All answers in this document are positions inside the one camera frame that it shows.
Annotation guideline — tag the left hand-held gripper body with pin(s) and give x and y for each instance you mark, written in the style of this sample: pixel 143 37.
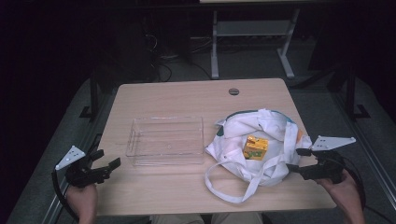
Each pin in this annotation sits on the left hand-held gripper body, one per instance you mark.
pixel 81 175

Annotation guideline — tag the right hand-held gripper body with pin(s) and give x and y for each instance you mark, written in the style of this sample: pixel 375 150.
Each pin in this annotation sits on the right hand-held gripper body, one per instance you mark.
pixel 327 169

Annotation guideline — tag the yellow drink carton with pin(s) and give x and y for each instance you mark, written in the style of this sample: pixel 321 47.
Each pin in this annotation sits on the yellow drink carton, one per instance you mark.
pixel 256 148

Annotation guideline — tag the clear plastic container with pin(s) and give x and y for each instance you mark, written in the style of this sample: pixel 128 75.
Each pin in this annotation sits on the clear plastic container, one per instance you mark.
pixel 166 141

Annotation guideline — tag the white cloth tote bag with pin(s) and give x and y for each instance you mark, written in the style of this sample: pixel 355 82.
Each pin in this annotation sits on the white cloth tote bag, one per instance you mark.
pixel 243 133

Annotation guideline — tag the person's left hand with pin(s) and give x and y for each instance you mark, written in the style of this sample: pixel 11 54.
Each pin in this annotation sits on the person's left hand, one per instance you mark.
pixel 82 199

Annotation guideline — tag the person's right hand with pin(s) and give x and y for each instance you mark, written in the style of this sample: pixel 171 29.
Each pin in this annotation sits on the person's right hand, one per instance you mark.
pixel 341 191

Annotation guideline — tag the black metal stand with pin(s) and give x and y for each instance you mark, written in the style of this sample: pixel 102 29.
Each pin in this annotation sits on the black metal stand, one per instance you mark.
pixel 93 96
pixel 352 93

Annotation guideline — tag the white desk frame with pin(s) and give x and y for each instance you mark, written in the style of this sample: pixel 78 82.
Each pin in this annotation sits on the white desk frame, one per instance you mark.
pixel 252 28

